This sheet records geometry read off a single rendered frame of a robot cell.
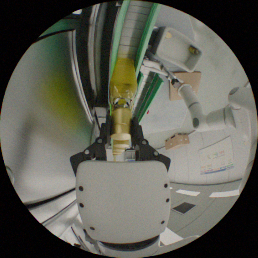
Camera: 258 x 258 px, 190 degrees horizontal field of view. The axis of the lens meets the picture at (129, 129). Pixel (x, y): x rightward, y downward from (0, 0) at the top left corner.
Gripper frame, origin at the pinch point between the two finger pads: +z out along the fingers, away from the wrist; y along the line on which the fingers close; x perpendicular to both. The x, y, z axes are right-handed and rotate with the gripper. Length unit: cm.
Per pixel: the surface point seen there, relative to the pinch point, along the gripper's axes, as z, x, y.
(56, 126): 0.4, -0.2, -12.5
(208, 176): -70, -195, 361
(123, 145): 0.4, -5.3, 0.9
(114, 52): 16.6, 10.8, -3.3
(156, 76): 24.0, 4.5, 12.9
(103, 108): 33.8, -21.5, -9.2
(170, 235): -133, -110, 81
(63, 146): -1.1, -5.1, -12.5
